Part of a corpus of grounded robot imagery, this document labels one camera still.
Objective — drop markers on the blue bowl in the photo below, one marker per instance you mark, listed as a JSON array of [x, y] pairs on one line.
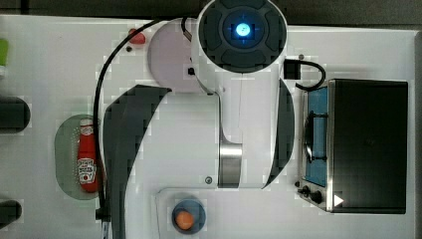
[[194, 207]]

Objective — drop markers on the red ketchup bottle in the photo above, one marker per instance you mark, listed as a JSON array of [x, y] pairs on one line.
[[87, 160]]

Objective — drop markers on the green marker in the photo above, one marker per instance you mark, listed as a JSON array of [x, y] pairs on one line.
[[4, 47]]

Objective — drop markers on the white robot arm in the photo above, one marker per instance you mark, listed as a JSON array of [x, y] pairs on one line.
[[234, 130]]

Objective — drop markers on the black cylinder upper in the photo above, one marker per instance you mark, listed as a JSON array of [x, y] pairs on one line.
[[14, 115]]

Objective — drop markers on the black cylinder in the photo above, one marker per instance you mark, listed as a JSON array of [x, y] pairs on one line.
[[10, 211], [14, 115]]

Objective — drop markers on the red strawberry near plate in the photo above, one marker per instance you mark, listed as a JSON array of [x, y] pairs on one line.
[[138, 39]]

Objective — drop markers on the grey round plate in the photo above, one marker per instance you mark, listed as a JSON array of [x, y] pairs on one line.
[[169, 60]]

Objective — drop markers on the black toaster oven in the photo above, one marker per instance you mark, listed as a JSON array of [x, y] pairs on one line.
[[355, 147]]

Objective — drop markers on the orange fruit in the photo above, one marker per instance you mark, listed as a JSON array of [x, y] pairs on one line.
[[184, 220]]

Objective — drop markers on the black cylinder lower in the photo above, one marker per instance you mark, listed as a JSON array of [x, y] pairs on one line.
[[10, 211]]

